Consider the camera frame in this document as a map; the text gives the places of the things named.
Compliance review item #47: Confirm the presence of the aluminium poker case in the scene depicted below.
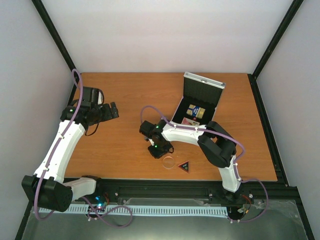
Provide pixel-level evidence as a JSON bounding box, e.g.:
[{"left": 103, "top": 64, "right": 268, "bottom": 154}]
[{"left": 171, "top": 72, "right": 226, "bottom": 125}]

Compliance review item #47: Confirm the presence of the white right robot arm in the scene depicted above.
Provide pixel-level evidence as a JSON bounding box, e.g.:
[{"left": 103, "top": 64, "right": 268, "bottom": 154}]
[{"left": 139, "top": 119, "right": 241, "bottom": 193}]

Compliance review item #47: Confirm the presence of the black aluminium frame rail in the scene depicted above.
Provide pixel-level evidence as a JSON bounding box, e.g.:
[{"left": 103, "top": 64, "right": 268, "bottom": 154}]
[{"left": 247, "top": 0, "right": 320, "bottom": 239}]

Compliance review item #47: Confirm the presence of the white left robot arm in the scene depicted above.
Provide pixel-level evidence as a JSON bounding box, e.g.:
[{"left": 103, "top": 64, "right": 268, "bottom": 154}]
[{"left": 21, "top": 87, "right": 119, "bottom": 212}]

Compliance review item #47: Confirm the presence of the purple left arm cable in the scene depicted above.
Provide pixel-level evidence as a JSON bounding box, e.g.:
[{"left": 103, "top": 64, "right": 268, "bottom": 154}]
[{"left": 33, "top": 68, "right": 85, "bottom": 221}]

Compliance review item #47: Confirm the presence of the light blue cable duct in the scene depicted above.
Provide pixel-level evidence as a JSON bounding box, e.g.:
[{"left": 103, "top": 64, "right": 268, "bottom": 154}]
[{"left": 54, "top": 203, "right": 228, "bottom": 218}]

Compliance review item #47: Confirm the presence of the blue Texas Hold'em card box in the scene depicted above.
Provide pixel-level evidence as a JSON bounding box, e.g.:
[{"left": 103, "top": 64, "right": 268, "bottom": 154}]
[{"left": 186, "top": 104, "right": 206, "bottom": 119}]

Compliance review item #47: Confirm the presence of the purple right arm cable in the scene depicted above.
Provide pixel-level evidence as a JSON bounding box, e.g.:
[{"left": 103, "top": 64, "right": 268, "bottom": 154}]
[{"left": 139, "top": 105, "right": 270, "bottom": 223}]

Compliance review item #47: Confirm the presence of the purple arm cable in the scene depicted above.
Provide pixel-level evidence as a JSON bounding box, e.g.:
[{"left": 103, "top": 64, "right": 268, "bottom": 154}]
[
  {"left": 33, "top": 68, "right": 85, "bottom": 221},
  {"left": 139, "top": 105, "right": 270, "bottom": 223}
]

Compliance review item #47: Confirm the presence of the red playing card box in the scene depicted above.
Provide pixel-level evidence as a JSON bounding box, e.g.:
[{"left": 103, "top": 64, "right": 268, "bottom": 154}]
[{"left": 181, "top": 117, "right": 200, "bottom": 126}]

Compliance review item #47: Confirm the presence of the black triangular button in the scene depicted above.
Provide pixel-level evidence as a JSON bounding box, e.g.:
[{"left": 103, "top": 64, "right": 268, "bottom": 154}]
[{"left": 177, "top": 161, "right": 190, "bottom": 173}]

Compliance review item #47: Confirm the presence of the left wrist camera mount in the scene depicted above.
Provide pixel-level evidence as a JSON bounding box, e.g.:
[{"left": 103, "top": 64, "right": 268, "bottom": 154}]
[{"left": 97, "top": 89, "right": 105, "bottom": 105}]

